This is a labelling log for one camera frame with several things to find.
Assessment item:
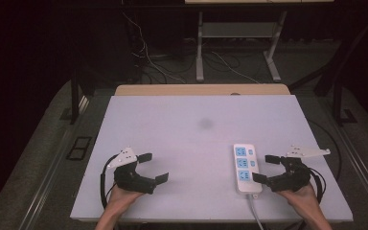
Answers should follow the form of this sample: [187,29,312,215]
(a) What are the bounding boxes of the black tripod legs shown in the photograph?
[287,11,368,98]

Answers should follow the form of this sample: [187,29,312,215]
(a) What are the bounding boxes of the person's right hand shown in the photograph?
[277,184,321,217]

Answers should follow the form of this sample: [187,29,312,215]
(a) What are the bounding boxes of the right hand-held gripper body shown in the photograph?
[267,145,332,193]

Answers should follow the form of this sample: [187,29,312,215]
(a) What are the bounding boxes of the metal floor rail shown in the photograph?
[330,104,368,219]
[18,95,90,230]

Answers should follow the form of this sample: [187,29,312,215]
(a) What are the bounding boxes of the person's left hand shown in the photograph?
[106,184,145,215]

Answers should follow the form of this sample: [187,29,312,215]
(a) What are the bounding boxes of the black floor cable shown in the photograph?
[306,119,343,183]

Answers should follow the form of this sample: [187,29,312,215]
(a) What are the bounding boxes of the white floor cable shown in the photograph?
[210,51,261,85]
[122,11,187,85]

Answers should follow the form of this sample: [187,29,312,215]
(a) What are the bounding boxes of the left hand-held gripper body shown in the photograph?
[106,147,157,196]

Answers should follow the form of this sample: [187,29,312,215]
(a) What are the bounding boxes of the white power strip blue sockets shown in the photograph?
[233,143,264,196]

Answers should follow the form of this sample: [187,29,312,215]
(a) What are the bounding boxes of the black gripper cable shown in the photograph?
[309,167,328,203]
[99,154,120,210]

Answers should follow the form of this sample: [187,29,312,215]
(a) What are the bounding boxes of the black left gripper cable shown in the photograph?
[99,154,120,210]

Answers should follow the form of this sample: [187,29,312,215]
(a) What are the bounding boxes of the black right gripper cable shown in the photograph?
[309,167,328,203]

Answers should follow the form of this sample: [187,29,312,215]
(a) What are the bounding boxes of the wooden table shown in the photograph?
[114,83,291,97]

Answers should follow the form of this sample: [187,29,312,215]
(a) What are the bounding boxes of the grey metal stand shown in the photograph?
[195,11,283,83]

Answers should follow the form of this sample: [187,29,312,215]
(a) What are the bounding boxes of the black stand post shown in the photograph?
[331,71,358,127]
[60,66,92,126]

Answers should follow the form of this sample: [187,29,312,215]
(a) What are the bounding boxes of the white power strip cable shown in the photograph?
[247,193,265,230]

